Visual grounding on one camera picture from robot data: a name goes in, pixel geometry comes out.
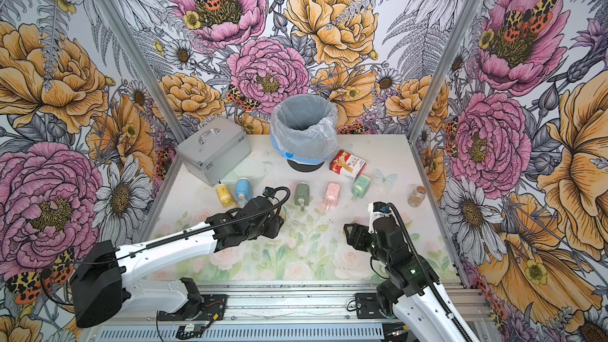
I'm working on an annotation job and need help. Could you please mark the floral table mat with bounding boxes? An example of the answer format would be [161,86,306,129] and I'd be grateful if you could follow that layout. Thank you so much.
[148,162,457,283]

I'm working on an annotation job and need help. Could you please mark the red white cardboard box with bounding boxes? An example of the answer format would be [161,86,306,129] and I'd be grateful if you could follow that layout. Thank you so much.
[329,150,367,181]

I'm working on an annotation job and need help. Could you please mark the black bin with plastic liner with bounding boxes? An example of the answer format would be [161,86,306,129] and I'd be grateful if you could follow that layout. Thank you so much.
[270,94,339,173]

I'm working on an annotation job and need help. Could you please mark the dark green pencil sharpener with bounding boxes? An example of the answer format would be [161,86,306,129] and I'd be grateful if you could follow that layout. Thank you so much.
[294,182,310,212]

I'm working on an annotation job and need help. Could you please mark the blue pencil sharpener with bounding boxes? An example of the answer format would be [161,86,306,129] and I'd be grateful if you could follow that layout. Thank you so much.
[235,177,252,202]

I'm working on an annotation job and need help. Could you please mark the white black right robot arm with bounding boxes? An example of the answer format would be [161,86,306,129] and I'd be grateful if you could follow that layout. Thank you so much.
[344,202,479,341]

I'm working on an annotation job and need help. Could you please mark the silver metal case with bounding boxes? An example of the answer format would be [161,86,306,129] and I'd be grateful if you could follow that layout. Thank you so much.
[177,118,251,187]

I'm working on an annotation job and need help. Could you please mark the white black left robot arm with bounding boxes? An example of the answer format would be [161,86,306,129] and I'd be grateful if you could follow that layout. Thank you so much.
[70,196,288,329]

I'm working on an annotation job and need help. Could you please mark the mint green pencil sharpener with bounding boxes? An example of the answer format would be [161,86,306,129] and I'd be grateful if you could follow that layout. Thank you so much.
[351,174,371,200]

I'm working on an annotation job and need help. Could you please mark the yellow pencil sharpener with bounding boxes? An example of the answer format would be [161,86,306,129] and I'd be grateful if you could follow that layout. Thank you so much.
[215,183,236,208]

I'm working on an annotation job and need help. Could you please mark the pink pencil sharpener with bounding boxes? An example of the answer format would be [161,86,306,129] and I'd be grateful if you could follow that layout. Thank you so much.
[322,182,341,212]

